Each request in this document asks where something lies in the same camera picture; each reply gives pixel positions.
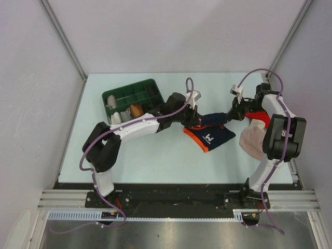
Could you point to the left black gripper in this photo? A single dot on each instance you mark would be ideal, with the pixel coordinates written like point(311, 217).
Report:
point(193, 120)

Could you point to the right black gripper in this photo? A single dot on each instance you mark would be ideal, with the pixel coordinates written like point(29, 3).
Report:
point(236, 112)

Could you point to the navy orange underwear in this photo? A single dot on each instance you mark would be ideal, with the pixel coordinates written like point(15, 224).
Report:
point(211, 133)

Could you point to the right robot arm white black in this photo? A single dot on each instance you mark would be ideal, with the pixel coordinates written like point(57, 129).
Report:
point(282, 142)

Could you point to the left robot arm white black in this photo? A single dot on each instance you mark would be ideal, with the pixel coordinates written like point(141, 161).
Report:
point(102, 147)

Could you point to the red white underwear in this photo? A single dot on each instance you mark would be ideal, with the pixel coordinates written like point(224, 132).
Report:
point(262, 116)

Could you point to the pink underwear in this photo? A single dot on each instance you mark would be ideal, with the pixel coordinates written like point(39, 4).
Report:
point(251, 139)

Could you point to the black rolled cloth right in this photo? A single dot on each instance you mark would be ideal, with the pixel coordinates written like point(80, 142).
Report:
point(157, 103)

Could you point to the black rolled cloth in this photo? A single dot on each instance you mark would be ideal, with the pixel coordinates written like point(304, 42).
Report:
point(157, 103)
point(148, 109)
point(152, 91)

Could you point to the black rolled cloth front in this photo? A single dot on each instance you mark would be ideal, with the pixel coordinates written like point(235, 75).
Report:
point(148, 109)

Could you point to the black rolled cloth back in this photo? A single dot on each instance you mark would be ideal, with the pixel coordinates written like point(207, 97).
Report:
point(152, 91)

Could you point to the orange rolled cloth in tray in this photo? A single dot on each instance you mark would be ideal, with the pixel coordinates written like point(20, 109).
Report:
point(136, 111)

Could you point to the grey rolled cloth in tray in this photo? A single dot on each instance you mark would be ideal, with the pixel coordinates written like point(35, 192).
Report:
point(126, 115)

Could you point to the green compartment organizer tray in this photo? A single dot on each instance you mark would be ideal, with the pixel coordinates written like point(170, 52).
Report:
point(127, 95)

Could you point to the white rolled cloth in tray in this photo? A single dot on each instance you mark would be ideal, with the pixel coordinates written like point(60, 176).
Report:
point(116, 118)

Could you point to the beige rolled cloth in tray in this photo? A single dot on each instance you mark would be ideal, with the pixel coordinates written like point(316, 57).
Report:
point(111, 102)

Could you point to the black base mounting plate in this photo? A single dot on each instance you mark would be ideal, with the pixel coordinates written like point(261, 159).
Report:
point(168, 197)

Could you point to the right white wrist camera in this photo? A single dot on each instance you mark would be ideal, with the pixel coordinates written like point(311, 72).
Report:
point(237, 91)

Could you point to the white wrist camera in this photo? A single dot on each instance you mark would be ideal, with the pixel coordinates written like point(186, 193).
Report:
point(237, 91)
point(192, 99)

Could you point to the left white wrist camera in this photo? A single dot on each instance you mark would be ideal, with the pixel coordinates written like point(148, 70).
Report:
point(192, 99)

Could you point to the aluminium frame rail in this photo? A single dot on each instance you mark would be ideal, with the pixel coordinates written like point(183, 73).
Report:
point(280, 200)

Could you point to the slotted cable duct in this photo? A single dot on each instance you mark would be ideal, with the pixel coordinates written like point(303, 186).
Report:
point(110, 216)

